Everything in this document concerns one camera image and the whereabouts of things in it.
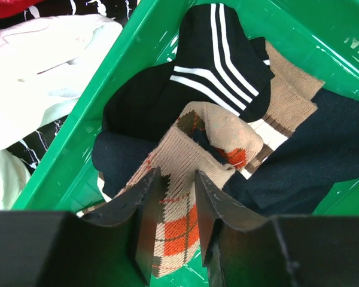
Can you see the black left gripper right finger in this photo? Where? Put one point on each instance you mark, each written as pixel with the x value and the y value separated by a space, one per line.
pixel 242 248

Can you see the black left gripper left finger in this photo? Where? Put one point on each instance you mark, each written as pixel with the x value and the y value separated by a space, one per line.
pixel 110 246

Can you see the dark navy sock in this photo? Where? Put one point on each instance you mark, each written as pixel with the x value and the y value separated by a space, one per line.
pixel 295 178

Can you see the black white striped sock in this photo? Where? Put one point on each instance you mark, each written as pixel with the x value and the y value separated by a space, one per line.
pixel 215 62

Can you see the white crumpled cloth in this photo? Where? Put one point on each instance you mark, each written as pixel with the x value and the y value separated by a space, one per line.
pixel 45 65

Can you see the green plastic bin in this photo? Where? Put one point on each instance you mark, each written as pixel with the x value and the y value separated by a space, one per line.
pixel 320 37

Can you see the red patterned pillow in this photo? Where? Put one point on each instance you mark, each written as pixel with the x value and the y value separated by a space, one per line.
pixel 9 8

